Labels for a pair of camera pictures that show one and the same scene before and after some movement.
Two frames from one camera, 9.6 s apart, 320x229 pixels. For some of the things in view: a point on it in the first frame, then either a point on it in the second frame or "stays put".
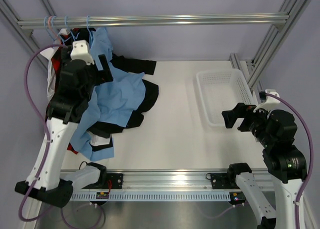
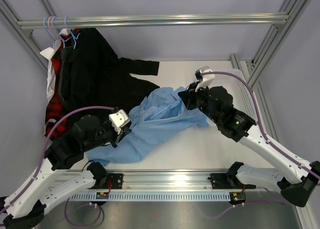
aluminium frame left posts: [26, 34] stays put
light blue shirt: [113, 102] to [152, 116]
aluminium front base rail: [170, 181] stays put
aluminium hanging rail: [155, 21] stays put
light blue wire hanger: [90, 32] to [166, 109]
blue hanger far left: [47, 29] stays put
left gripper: [100, 75] to [124, 131]
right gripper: [246, 111] to [189, 95]
